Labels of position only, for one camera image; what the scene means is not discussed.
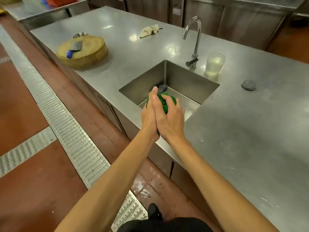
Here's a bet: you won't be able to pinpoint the person's left hand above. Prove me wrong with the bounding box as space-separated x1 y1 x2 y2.
141 86 160 141

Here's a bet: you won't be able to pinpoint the person's right hand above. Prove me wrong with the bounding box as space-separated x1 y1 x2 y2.
154 95 186 143

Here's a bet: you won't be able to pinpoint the green cleaning cloth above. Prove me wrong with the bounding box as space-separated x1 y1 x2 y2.
144 92 178 115

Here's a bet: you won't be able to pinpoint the person's left forearm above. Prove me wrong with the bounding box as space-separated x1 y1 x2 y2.
55 131 160 232

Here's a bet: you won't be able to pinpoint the person's right forearm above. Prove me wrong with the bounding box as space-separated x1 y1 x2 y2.
162 136 281 232

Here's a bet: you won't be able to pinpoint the stainless steel sink basin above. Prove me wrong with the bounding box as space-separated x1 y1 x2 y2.
118 59 220 117

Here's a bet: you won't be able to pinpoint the clear plastic cup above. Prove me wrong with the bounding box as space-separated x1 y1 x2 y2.
204 52 226 82

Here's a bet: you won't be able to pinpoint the cream crumpled rag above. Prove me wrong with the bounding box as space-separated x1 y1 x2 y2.
139 24 163 38

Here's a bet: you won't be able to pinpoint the chrome gooseneck faucet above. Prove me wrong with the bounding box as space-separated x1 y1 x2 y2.
182 16 202 70

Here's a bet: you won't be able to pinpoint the round wooden chopping block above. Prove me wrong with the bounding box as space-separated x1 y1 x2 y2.
56 35 109 69

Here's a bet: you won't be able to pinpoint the stainless steel island counter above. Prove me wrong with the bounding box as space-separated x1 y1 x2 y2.
30 6 309 232

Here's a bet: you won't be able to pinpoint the round grey lid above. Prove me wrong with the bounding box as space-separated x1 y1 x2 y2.
241 79 257 91

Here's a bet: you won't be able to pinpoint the metal floor drain grate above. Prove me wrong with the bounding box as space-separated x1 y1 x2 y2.
0 24 148 232

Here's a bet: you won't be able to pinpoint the stainless steel cabinets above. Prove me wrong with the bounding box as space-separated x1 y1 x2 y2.
88 0 309 51

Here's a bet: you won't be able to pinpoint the person's black shoe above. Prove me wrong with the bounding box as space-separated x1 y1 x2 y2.
147 203 163 222

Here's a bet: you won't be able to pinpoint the person's black clothing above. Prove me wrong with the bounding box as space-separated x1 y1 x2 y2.
115 217 215 232

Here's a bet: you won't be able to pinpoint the red plastic crate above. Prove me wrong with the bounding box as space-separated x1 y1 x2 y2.
39 0 80 7

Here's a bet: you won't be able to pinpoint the stainless steel side table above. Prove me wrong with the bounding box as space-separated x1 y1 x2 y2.
0 0 90 23

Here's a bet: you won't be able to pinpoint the cleaver with blue handle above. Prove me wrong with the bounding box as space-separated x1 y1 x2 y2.
66 41 84 59

